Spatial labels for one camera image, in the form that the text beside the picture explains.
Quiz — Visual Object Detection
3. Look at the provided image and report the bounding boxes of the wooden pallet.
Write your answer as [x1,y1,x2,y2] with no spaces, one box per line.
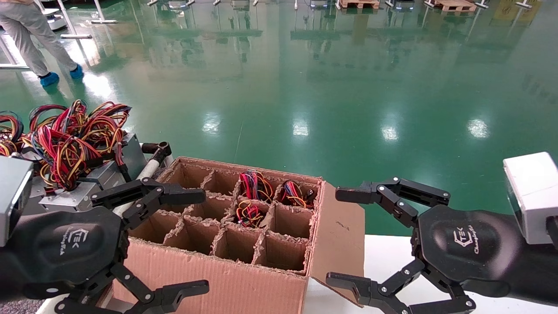
[339,0,380,9]
[429,0,476,12]

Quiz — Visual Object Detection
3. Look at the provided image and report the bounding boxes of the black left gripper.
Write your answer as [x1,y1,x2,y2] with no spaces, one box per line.
[0,178,210,314]

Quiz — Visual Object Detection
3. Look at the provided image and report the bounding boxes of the black pipe connector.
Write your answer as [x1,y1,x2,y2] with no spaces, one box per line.
[142,142,172,168]

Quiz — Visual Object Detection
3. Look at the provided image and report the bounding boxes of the person in pale yellow gown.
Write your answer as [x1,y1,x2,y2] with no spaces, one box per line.
[0,0,84,86]

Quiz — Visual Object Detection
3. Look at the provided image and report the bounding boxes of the grey power supply with wires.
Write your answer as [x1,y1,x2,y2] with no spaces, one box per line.
[26,101,105,212]
[235,200,265,228]
[279,180,315,209]
[239,170,274,203]
[121,133,148,180]
[0,111,24,157]
[81,101,131,192]

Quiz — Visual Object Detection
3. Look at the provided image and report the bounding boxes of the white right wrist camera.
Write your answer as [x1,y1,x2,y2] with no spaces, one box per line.
[503,152,558,245]

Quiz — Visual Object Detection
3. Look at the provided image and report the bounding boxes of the long white pipe rail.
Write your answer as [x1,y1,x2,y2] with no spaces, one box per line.
[111,157,165,218]

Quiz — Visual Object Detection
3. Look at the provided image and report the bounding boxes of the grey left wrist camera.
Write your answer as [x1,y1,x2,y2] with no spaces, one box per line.
[0,156,34,247]

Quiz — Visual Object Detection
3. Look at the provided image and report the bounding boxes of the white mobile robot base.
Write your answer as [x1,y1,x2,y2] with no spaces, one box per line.
[43,7,68,31]

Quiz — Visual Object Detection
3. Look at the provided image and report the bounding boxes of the white table leg frame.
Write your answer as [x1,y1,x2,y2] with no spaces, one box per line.
[57,0,93,40]
[93,0,118,24]
[0,37,39,71]

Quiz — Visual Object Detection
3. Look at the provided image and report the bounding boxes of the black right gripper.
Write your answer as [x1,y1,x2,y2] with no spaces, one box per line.
[326,177,524,314]

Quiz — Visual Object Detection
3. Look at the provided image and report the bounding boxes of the brown cardboard box with dividers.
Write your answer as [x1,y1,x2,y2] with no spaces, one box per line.
[98,156,366,314]

